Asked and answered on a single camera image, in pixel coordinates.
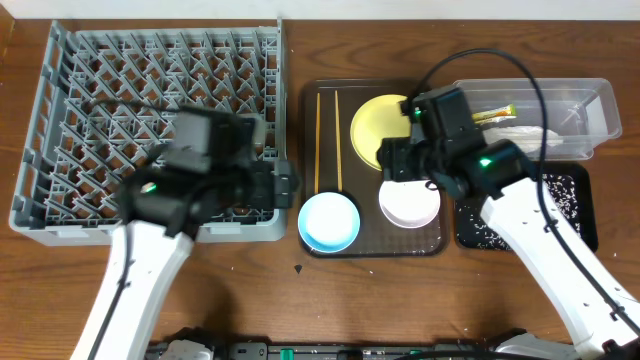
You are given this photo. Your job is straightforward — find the white tissue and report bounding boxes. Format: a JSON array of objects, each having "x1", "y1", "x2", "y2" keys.
[{"x1": 483, "y1": 126, "x2": 543, "y2": 156}]

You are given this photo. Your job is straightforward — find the white bowl with crumbs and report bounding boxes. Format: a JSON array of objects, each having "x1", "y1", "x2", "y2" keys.
[{"x1": 378, "y1": 180, "x2": 441, "y2": 229}]

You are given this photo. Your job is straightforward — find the black equipment rail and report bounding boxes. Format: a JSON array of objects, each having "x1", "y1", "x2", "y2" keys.
[{"x1": 143, "y1": 328, "x2": 578, "y2": 360}]

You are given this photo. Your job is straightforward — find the green yellow snack wrapper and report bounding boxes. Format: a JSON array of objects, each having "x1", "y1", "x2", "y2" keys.
[{"x1": 472, "y1": 104, "x2": 517, "y2": 125}]

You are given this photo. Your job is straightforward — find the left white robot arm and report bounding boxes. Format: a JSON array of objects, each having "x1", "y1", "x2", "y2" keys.
[{"x1": 72, "y1": 160, "x2": 300, "y2": 359}]

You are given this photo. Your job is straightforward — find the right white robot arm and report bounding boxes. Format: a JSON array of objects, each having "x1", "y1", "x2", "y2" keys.
[{"x1": 377, "y1": 138, "x2": 639, "y2": 359}]

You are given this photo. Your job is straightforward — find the white cup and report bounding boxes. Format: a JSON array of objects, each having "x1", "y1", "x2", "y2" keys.
[{"x1": 242, "y1": 114, "x2": 266, "y2": 157}]

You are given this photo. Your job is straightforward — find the wooden chopstick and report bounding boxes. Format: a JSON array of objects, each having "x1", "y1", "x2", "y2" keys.
[
  {"x1": 334, "y1": 90, "x2": 343, "y2": 192},
  {"x1": 314, "y1": 92, "x2": 321, "y2": 195}
]

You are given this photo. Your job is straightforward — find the light blue bowl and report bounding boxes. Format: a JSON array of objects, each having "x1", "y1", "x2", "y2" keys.
[{"x1": 297, "y1": 192, "x2": 361, "y2": 254}]

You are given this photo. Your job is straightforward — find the yellow round plate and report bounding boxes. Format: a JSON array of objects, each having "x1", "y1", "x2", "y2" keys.
[{"x1": 350, "y1": 94, "x2": 410, "y2": 171}]

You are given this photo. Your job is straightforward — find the clear plastic waste bin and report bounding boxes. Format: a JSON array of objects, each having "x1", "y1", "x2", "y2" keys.
[{"x1": 455, "y1": 78, "x2": 622, "y2": 161}]

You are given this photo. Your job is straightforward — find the grey plastic dish rack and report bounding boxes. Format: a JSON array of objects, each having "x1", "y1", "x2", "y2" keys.
[{"x1": 9, "y1": 23, "x2": 287, "y2": 246}]

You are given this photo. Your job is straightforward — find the dark brown serving tray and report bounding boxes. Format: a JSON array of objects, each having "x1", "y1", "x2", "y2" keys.
[{"x1": 298, "y1": 78, "x2": 451, "y2": 259}]

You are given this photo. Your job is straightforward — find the black waste tray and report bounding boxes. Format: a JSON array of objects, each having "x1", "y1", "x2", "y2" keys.
[{"x1": 454, "y1": 162, "x2": 599, "y2": 252}]

